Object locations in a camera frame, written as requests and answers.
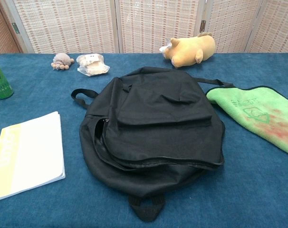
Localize yellow plush animal toy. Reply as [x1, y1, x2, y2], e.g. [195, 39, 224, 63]
[159, 32, 216, 69]

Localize clear bag of snacks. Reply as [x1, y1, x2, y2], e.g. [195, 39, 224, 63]
[76, 53, 111, 77]

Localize white and yellow booklet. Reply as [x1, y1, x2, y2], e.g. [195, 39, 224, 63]
[0, 111, 66, 203]

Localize green microfiber cloth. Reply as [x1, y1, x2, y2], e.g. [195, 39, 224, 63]
[205, 85, 288, 158]

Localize small beige plush toy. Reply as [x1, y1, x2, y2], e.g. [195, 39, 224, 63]
[51, 52, 75, 71]

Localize black fabric backpack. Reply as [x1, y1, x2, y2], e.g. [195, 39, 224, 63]
[71, 66, 235, 223]

